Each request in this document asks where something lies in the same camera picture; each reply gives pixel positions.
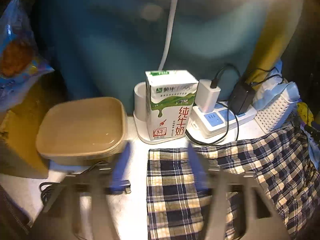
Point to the white holder stand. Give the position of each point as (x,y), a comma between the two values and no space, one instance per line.
(139,115)

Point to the milk carton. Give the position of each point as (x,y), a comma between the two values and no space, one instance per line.
(170,96)

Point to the cardboard box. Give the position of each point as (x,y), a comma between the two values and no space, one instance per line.
(20,126)

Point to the white perforated basket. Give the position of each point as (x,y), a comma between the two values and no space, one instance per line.
(277,111)

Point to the white charger plug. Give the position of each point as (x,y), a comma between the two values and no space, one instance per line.
(207,95)

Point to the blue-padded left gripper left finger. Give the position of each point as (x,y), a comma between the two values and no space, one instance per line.
(118,183)

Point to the brown lidded food container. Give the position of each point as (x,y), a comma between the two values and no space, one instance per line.
(82,132)

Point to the blue snack bag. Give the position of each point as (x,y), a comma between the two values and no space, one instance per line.
(21,64)

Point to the plaid checkered pants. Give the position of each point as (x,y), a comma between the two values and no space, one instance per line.
(264,188)

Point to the white power strip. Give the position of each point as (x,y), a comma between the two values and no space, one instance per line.
(215,123)

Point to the black power adapter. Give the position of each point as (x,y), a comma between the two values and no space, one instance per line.
(241,98)

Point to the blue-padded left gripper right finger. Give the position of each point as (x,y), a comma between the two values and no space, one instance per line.
(200,169)

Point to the yellow curtain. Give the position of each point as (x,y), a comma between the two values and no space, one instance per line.
(280,25)

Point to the white lamp neck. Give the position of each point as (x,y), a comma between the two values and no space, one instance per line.
(172,12)

